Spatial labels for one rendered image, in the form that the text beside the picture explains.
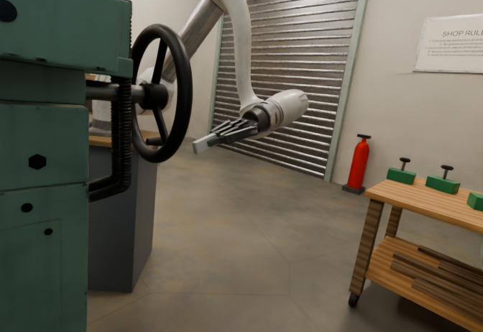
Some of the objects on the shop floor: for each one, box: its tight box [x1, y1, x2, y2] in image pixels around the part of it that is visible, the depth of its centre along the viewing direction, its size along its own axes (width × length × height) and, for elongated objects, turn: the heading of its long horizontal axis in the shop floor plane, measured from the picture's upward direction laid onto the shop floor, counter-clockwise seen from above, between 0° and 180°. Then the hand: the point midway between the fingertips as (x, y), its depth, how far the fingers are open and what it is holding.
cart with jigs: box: [349, 157, 483, 332], centre depth 112 cm, size 66×57×64 cm
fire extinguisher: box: [341, 134, 372, 195], centre depth 280 cm, size 18×19×60 cm
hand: (205, 143), depth 70 cm, fingers closed
